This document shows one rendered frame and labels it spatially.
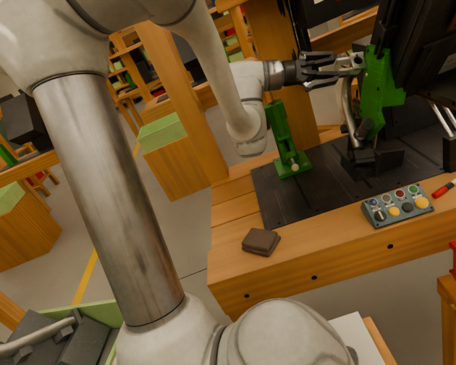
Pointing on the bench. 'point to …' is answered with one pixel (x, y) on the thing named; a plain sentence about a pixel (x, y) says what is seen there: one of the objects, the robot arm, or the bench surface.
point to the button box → (395, 206)
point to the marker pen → (451, 184)
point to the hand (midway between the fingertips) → (347, 66)
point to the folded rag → (260, 242)
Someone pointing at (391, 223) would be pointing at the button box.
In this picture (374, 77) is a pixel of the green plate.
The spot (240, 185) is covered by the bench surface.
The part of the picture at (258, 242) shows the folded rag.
